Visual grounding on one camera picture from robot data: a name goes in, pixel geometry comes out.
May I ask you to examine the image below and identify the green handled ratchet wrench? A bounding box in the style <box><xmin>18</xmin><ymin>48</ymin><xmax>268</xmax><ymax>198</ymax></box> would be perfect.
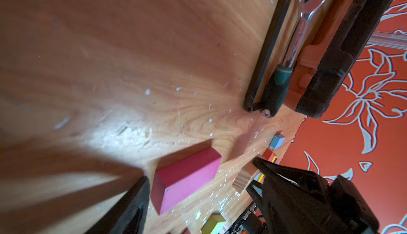
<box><xmin>260</xmin><ymin>0</ymin><xmax>328</xmax><ymax>118</ymax></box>

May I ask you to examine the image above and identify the natural wood block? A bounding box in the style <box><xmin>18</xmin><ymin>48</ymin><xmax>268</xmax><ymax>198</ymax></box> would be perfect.
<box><xmin>232</xmin><ymin>158</ymin><xmax>261</xmax><ymax>194</ymax></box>

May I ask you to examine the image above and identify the red block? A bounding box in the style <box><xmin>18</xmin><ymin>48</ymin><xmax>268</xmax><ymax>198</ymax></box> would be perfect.
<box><xmin>262</xmin><ymin>149</ymin><xmax>277</xmax><ymax>163</ymax></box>

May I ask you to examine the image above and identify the yellow block upper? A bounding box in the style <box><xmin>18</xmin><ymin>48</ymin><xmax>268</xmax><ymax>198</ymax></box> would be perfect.
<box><xmin>254</xmin><ymin>155</ymin><xmax>278</xmax><ymax>183</ymax></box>

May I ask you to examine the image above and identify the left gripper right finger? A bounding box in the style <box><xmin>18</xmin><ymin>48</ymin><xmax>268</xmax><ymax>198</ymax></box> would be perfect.
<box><xmin>247</xmin><ymin>157</ymin><xmax>379</xmax><ymax>234</ymax></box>

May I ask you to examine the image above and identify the black hex key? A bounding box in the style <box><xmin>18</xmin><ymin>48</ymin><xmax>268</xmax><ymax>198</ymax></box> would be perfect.
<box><xmin>243</xmin><ymin>0</ymin><xmax>291</xmax><ymax>113</ymax></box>

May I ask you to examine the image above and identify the magenta block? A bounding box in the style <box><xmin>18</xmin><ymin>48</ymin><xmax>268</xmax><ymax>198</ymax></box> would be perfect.
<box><xmin>151</xmin><ymin>148</ymin><xmax>222</xmax><ymax>216</ymax></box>

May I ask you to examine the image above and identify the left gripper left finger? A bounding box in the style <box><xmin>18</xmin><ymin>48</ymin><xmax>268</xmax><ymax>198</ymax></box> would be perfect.
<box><xmin>86</xmin><ymin>176</ymin><xmax>150</xmax><ymax>234</ymax></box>

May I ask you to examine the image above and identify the green block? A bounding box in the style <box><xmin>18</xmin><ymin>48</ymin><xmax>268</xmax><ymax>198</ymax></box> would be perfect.
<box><xmin>201</xmin><ymin>214</ymin><xmax>226</xmax><ymax>234</ymax></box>

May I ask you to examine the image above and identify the light blue block upper right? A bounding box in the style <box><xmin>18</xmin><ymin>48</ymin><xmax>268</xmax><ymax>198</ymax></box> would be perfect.
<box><xmin>270</xmin><ymin>133</ymin><xmax>285</xmax><ymax>149</ymax></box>

